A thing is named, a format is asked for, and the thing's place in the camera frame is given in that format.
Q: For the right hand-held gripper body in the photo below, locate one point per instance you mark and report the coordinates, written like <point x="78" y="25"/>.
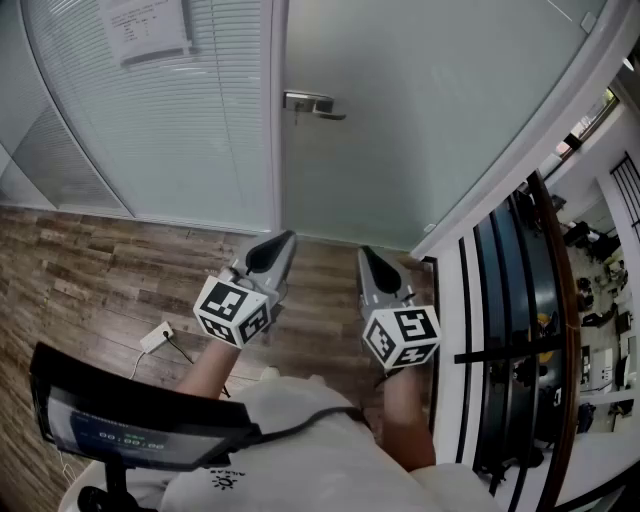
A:
<point x="400" y="335"/>

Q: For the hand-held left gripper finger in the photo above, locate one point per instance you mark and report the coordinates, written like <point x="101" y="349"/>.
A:
<point x="256" y="250"/>
<point x="280" y="265"/>

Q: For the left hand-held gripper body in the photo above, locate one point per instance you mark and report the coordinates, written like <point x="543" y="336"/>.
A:
<point x="230" y="305"/>

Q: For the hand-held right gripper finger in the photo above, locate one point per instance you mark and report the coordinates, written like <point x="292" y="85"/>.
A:
<point x="387" y="277"/>
<point x="364" y="280"/>

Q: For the person's left forearm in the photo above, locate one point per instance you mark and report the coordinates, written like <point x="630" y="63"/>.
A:
<point x="210" y="370"/>

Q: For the person's right forearm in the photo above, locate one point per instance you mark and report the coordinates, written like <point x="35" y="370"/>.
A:
<point x="407" y="420"/>

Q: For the person's white shoe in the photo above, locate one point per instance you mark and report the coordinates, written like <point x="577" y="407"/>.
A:
<point x="271" y="372"/>

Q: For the white power strip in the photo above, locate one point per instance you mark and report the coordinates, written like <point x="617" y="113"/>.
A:
<point x="156" y="336"/>

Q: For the black metal railing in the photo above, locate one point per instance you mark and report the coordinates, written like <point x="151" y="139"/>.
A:
<point x="500" y="354"/>

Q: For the black tablet screen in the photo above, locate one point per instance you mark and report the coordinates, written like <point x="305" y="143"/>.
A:
<point x="125" y="400"/>

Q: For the person's white shirt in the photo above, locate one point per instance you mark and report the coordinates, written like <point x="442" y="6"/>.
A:
<point x="310" y="450"/>

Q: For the wooden handrail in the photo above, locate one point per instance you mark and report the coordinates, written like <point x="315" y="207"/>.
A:
<point x="570" y="300"/>

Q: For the white paper notice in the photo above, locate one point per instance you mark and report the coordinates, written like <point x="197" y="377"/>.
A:
<point x="145" y="30"/>

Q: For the black metal grille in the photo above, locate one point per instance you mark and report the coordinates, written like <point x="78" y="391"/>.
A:
<point x="629" y="185"/>

